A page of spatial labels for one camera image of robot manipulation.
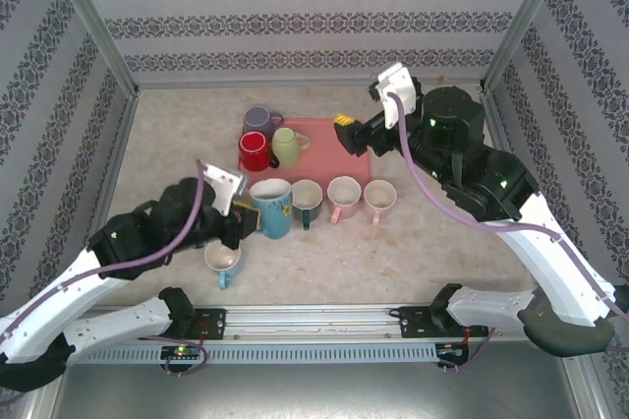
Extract light blue mug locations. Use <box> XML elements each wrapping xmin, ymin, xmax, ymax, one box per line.
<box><xmin>203</xmin><ymin>241</ymin><xmax>246</xmax><ymax>291</ymax></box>

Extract blue floral mug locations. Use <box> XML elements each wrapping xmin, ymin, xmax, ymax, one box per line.
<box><xmin>249</xmin><ymin>177</ymin><xmax>295</xmax><ymax>241</ymax></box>

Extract pale pink mug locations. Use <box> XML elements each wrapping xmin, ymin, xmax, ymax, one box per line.
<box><xmin>363</xmin><ymin>179</ymin><xmax>398</xmax><ymax>227</ymax></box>

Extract dark green mug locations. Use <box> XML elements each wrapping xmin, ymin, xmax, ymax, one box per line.
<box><xmin>291</xmin><ymin>179</ymin><xmax>324</xmax><ymax>232</ymax></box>

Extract light green mug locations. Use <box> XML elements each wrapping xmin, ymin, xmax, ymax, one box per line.
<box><xmin>270</xmin><ymin>127</ymin><xmax>313</xmax><ymax>170</ymax></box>

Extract red mug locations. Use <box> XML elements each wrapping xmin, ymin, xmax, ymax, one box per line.
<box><xmin>237</xmin><ymin>131</ymin><xmax>280</xmax><ymax>172</ymax></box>

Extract purple mug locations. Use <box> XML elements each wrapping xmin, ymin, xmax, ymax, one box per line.
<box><xmin>242</xmin><ymin>105</ymin><xmax>286</xmax><ymax>138</ymax></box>

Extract pink plastic tray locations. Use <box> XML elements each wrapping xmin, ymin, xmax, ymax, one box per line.
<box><xmin>236</xmin><ymin>117</ymin><xmax>371</xmax><ymax>185</ymax></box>

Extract small controller board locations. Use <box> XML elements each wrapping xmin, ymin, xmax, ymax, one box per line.
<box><xmin>160</xmin><ymin>345</ymin><xmax>203</xmax><ymax>361</ymax></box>
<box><xmin>434</xmin><ymin>342</ymin><xmax>469</xmax><ymax>359</ymax></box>

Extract brushed steel shelf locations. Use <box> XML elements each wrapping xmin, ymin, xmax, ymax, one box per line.
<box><xmin>29</xmin><ymin>362</ymin><xmax>599</xmax><ymax>419</ymax></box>

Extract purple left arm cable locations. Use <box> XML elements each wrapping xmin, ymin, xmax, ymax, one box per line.
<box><xmin>0</xmin><ymin>158</ymin><xmax>207</xmax><ymax>341</ymax></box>

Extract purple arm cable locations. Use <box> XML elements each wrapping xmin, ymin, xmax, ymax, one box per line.
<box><xmin>386</xmin><ymin>91</ymin><xmax>629</xmax><ymax>356</ymax></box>
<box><xmin>0</xmin><ymin>158</ymin><xmax>207</xmax><ymax>341</ymax></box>

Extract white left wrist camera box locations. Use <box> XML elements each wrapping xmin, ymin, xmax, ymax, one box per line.
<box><xmin>201</xmin><ymin>162</ymin><xmax>249</xmax><ymax>217</ymax></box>

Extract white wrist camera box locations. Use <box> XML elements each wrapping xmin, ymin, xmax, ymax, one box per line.
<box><xmin>201</xmin><ymin>162</ymin><xmax>249</xmax><ymax>217</ymax></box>
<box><xmin>369</xmin><ymin>62</ymin><xmax>427</xmax><ymax>131</ymax></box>

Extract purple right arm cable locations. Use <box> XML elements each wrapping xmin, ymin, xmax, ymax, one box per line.
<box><xmin>386</xmin><ymin>91</ymin><xmax>629</xmax><ymax>356</ymax></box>

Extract aluminium back wall rail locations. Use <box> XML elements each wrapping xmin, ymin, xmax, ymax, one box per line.
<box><xmin>136</xmin><ymin>77</ymin><xmax>487</xmax><ymax>91</ymax></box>

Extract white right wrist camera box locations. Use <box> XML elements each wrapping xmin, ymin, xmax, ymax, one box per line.
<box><xmin>369</xmin><ymin>62</ymin><xmax>427</xmax><ymax>131</ymax></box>

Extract thin purple base cable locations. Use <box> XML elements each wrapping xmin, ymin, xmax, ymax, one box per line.
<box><xmin>164</xmin><ymin>320</ymin><xmax>211</xmax><ymax>379</ymax></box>
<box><xmin>439</xmin><ymin>325</ymin><xmax>496</xmax><ymax>375</ymax></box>

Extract long aluminium base rail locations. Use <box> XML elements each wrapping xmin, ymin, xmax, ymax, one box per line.
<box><xmin>83</xmin><ymin>304</ymin><xmax>532</xmax><ymax>341</ymax></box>

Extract grey slotted cable duct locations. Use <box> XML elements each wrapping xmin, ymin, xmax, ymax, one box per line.
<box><xmin>73</xmin><ymin>341</ymin><xmax>441</xmax><ymax>367</ymax></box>

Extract aluminium frame post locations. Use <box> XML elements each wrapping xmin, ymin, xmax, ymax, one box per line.
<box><xmin>41</xmin><ymin>0</ymin><xmax>141</xmax><ymax>98</ymax></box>
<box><xmin>481</xmin><ymin>0</ymin><xmax>579</xmax><ymax>95</ymax></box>

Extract aluminium front frame beam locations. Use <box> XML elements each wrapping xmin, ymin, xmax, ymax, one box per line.
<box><xmin>27</xmin><ymin>382</ymin><xmax>66</xmax><ymax>419</ymax></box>
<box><xmin>563</xmin><ymin>354</ymin><xmax>609</xmax><ymax>419</ymax></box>

